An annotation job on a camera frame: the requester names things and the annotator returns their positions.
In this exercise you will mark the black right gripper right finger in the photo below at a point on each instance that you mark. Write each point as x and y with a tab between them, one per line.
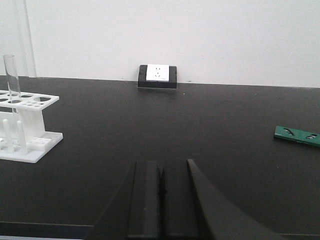
194	209

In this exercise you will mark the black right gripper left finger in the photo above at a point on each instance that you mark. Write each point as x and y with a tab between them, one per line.
134	211

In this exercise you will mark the clear glass test tube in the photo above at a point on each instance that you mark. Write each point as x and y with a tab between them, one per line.
12	85

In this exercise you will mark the green flat board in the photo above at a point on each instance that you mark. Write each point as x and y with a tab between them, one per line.
296	135

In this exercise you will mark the white test tube rack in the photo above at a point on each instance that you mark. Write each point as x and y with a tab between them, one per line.
23	137

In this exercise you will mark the white socket on black box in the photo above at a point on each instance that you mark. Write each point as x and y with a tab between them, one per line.
157	76

